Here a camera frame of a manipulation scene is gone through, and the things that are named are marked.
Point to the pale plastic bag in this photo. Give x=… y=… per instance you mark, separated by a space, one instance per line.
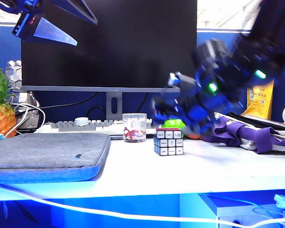
x=283 y=203

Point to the black flat folder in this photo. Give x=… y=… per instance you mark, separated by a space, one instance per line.
x=263 y=121

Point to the drawer cabinet under desk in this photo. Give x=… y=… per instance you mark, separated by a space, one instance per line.
x=237 y=211

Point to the green apple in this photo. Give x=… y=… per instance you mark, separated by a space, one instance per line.
x=172 y=124

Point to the Rubik's cube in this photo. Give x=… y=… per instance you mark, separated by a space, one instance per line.
x=168 y=143

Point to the black computer monitor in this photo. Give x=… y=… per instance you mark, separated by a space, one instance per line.
x=109 y=47

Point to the pineapple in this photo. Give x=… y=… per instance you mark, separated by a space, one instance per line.
x=1 y=118

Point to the silver geometric figure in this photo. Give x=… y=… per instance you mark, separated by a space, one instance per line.
x=14 y=71

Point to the orange round fruit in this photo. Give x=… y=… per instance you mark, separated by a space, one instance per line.
x=193 y=136

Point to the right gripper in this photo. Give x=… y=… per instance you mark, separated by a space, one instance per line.
x=192 y=104

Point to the clear tape roll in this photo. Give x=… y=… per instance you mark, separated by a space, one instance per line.
x=82 y=121

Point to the clear glass with red ribbon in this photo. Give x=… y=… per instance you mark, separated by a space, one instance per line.
x=134 y=128

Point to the white grey mechanical keyboard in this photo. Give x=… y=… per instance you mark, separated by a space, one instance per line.
x=73 y=127

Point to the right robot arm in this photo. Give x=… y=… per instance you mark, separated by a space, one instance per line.
x=270 y=35

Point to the large yellow pouch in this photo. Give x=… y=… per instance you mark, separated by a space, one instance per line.
x=261 y=102

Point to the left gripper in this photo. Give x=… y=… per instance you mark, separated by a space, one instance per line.
x=28 y=21

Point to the grey felt laptop sleeve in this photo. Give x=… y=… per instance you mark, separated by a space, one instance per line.
x=50 y=152

